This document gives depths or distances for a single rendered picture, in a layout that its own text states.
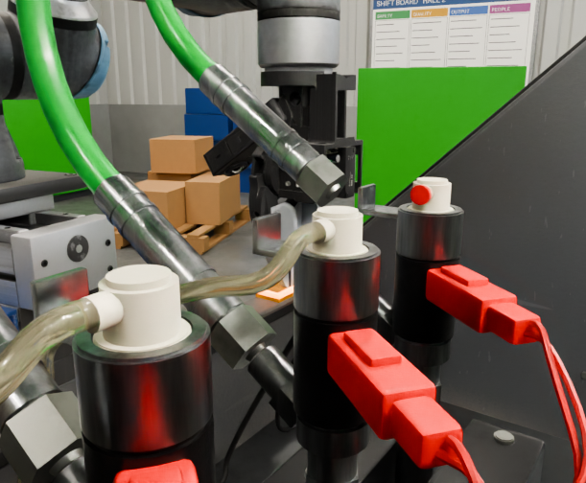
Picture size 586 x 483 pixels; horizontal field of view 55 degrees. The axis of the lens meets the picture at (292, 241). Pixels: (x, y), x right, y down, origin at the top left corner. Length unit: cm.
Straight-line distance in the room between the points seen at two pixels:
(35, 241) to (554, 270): 55
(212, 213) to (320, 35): 402
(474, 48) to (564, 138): 620
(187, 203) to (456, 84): 222
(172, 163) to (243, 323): 465
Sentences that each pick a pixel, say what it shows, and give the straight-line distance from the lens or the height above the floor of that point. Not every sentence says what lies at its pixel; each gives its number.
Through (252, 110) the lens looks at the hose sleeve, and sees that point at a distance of 29.
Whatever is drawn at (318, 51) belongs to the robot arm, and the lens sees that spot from 52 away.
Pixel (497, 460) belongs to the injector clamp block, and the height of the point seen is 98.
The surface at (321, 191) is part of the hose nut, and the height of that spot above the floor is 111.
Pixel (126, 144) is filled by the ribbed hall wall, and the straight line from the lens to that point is 897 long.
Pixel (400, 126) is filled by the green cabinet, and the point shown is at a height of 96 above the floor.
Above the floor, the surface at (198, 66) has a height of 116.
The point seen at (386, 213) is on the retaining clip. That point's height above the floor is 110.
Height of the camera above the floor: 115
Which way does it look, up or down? 15 degrees down
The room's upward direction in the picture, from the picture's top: straight up
